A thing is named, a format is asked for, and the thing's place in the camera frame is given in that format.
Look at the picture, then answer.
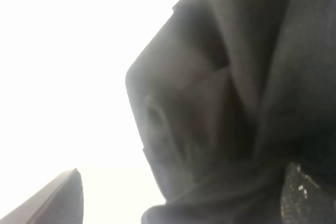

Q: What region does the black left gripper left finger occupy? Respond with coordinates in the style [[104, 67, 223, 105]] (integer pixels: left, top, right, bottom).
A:
[[5, 168, 83, 224]]

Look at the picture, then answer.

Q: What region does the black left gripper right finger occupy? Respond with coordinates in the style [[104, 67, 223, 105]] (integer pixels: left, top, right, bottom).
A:
[[280, 163, 335, 224]]

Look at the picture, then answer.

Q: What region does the black printed t-shirt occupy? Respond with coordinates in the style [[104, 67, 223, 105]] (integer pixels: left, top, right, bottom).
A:
[[125, 0, 335, 223]]

